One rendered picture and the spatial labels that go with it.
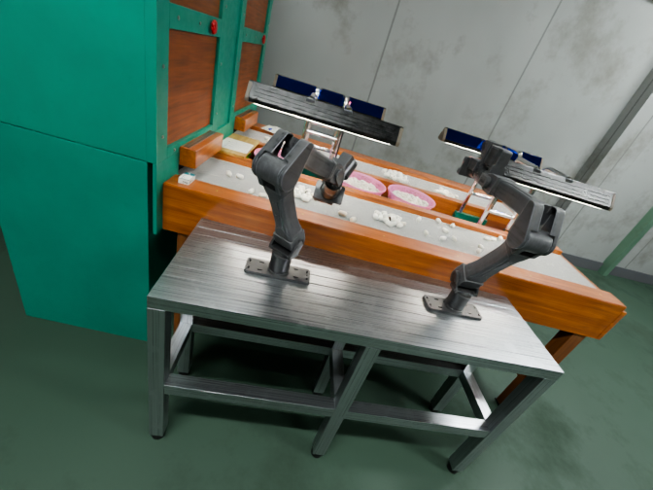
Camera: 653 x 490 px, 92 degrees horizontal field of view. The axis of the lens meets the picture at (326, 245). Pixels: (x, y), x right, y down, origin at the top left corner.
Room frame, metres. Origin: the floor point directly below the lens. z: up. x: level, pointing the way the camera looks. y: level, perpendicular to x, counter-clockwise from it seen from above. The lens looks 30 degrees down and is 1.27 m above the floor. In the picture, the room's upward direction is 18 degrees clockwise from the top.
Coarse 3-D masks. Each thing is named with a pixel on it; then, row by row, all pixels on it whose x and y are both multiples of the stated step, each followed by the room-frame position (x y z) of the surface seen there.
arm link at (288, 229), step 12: (264, 156) 0.68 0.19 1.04; (276, 156) 0.69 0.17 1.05; (264, 168) 0.66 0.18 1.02; (276, 168) 0.65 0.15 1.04; (264, 180) 0.67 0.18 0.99; (276, 180) 0.64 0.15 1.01; (276, 192) 0.66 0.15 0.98; (288, 192) 0.69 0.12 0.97; (276, 204) 0.70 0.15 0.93; (288, 204) 0.71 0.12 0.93; (276, 216) 0.72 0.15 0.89; (288, 216) 0.72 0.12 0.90; (276, 228) 0.76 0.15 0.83; (288, 228) 0.74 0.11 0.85; (300, 228) 0.78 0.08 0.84; (276, 240) 0.79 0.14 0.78; (288, 240) 0.75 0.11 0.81
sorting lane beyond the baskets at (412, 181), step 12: (240, 132) 1.88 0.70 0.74; (252, 132) 1.96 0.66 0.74; (360, 168) 1.95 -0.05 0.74; (372, 168) 2.04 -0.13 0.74; (384, 168) 2.13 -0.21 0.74; (396, 180) 1.96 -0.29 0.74; (408, 180) 2.04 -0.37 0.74; (420, 180) 2.14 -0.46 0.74; (456, 192) 2.12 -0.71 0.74; (480, 204) 2.03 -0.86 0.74
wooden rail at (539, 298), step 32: (192, 192) 0.94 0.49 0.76; (224, 192) 1.00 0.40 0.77; (192, 224) 0.94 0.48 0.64; (256, 224) 0.97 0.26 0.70; (320, 224) 1.00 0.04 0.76; (352, 224) 1.09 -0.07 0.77; (352, 256) 1.01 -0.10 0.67; (384, 256) 1.03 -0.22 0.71; (416, 256) 1.04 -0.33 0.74; (448, 256) 1.08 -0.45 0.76; (480, 288) 1.08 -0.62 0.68; (512, 288) 1.09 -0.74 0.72; (544, 288) 1.10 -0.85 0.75; (576, 288) 1.17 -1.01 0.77; (544, 320) 1.12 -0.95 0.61; (576, 320) 1.13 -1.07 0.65; (608, 320) 1.14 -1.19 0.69
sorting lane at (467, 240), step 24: (192, 168) 1.17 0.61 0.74; (216, 168) 1.24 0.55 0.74; (240, 168) 1.33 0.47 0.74; (264, 192) 1.16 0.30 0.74; (312, 192) 1.32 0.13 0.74; (336, 216) 1.16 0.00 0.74; (360, 216) 1.24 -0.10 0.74; (408, 216) 1.42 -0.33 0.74; (432, 240) 1.23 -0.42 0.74; (480, 240) 1.41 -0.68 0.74; (504, 240) 1.52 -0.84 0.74; (528, 264) 1.31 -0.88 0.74; (552, 264) 1.40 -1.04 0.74
